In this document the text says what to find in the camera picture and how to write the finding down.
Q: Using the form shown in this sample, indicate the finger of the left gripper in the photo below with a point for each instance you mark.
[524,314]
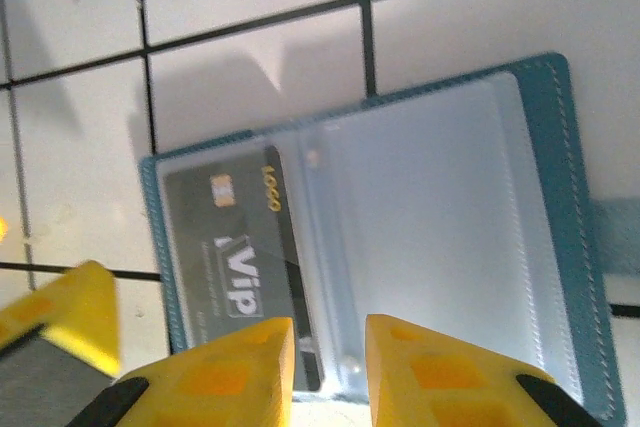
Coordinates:
[3,231]
[60,317]

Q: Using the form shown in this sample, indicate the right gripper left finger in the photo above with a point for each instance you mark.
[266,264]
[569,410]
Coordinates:
[220,382]

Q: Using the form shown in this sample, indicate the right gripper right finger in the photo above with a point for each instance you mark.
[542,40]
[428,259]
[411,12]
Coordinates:
[440,387]

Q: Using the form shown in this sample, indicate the black VIP credit card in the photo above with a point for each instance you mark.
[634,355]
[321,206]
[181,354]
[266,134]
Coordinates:
[225,247]

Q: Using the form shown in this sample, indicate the teal card holder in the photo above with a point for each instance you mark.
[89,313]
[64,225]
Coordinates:
[575,172]

